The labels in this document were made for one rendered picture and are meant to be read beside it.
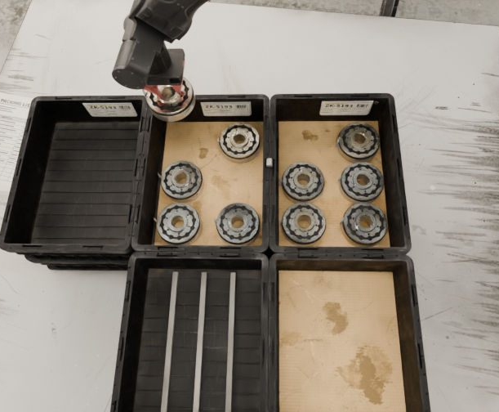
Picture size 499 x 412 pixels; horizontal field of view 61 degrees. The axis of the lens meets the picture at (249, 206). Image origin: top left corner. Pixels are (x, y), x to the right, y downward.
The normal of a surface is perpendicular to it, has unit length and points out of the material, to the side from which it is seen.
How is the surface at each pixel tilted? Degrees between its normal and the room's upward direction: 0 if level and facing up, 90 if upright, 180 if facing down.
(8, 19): 0
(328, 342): 0
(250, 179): 0
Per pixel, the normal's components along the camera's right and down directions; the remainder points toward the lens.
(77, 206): -0.04, -0.35
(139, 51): 0.59, -0.07
